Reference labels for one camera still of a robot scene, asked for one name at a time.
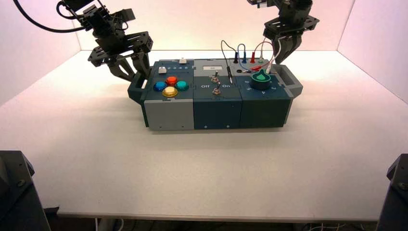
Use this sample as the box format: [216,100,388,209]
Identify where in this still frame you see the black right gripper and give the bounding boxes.
[263,14,320,64]

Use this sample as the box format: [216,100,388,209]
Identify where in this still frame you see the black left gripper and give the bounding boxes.
[88,31,153,82]

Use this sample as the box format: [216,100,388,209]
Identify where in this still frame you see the dark blue grey task box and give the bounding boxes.
[127,59,304,131]

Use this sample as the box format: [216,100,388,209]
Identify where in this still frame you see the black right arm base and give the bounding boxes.
[376,154,408,231]

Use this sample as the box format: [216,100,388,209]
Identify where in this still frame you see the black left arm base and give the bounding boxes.
[0,150,60,231]

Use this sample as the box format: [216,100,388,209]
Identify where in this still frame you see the green rotary knob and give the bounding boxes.
[250,71,271,91]

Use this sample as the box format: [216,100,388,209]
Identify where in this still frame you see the yellow round push button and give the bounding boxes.
[162,86,179,98]

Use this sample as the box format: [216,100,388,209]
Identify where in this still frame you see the white table leg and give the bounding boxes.
[95,218,119,231]

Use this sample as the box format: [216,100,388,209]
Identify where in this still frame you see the white banana plug cable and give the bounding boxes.
[258,38,282,74]

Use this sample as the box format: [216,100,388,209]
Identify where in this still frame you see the red banana plug cable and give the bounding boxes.
[250,40,276,71]

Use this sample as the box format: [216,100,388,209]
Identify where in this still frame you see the blue banana plug cable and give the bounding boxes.
[237,43,255,73]

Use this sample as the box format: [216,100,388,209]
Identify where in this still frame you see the black banana plug cable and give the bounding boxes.
[220,39,239,85]

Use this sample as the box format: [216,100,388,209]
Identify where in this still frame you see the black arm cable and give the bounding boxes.
[13,0,93,34]

